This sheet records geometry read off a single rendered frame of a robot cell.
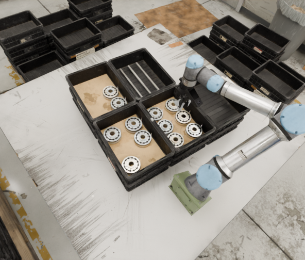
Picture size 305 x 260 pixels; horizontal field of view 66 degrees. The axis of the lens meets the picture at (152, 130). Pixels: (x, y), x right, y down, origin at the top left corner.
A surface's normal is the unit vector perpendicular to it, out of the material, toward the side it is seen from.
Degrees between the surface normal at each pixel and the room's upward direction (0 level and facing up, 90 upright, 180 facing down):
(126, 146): 0
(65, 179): 0
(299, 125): 37
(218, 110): 0
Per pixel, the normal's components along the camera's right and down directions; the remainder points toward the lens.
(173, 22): 0.08, -0.52
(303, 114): -0.33, -0.05
